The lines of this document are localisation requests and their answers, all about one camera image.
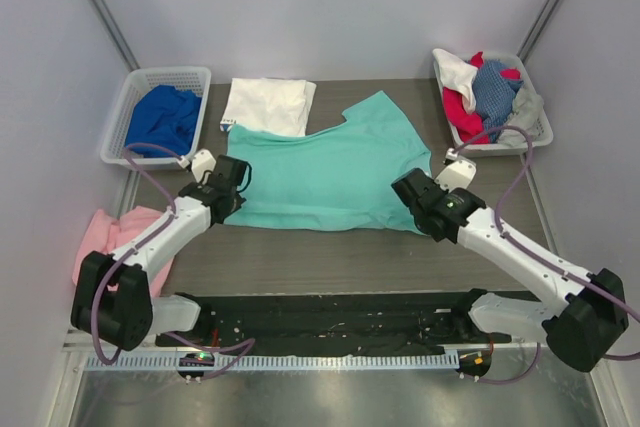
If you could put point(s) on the right white plastic basket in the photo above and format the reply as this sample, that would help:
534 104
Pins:
540 131

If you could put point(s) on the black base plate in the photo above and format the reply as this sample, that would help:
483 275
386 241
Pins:
338 325

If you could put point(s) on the blue checkered shirt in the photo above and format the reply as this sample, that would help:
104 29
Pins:
495 88

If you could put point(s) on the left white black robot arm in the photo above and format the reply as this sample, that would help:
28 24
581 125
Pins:
113 301

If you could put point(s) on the pink t shirt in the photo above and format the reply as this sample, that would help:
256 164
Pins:
105 233

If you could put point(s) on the grey shirt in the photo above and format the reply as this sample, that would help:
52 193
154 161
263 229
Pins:
526 109

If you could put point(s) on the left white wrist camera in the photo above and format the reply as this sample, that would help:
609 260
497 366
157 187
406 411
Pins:
200 164

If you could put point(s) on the left corner metal post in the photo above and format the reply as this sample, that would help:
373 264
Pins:
115 33

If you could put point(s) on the folded white t shirt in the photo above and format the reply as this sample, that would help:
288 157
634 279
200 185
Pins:
277 106

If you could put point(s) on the red shirt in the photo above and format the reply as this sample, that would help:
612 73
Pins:
470 124

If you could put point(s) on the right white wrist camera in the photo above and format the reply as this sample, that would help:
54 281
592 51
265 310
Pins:
458 172

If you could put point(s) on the left white plastic basket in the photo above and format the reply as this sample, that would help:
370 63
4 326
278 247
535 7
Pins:
137 84

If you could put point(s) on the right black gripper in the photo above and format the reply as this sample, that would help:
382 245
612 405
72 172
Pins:
407 187

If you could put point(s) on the corner metal post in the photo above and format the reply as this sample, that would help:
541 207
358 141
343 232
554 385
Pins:
552 2
115 33

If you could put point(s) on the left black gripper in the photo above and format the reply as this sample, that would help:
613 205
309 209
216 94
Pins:
235 170

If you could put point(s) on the teal t shirt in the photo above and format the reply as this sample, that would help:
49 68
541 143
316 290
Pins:
337 179

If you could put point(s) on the right corner metal post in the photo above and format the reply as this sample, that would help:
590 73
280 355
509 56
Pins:
552 2

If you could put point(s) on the slotted cable duct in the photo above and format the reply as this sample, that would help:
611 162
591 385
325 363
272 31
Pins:
192 361

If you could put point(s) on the white plastic basket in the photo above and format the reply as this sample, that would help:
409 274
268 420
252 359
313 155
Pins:
540 131
137 84

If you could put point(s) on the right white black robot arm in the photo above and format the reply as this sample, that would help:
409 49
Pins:
579 315

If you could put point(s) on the blue t shirt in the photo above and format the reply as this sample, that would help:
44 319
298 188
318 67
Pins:
166 117

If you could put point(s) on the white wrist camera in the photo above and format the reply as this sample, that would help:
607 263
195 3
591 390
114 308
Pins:
458 172
200 164

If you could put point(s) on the white crumpled shirt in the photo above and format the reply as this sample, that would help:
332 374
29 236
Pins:
457 75

